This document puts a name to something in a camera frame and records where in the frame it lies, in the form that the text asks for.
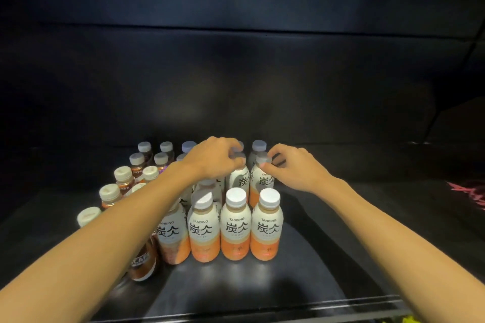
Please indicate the person's left hand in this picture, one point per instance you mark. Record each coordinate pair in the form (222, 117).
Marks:
(212, 160)

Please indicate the person's right hand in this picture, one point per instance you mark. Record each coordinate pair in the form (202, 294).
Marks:
(303, 171)

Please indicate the person's left forearm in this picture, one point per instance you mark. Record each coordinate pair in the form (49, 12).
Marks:
(83, 258)

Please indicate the row of red packets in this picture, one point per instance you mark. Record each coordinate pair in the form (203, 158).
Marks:
(470, 192)

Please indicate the person's right forearm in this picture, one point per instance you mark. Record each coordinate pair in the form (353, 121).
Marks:
(409, 251)

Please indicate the black shelf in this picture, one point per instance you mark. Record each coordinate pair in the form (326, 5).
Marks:
(341, 69)

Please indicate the row of yellow green snack packs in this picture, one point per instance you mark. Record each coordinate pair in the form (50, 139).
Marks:
(411, 319)

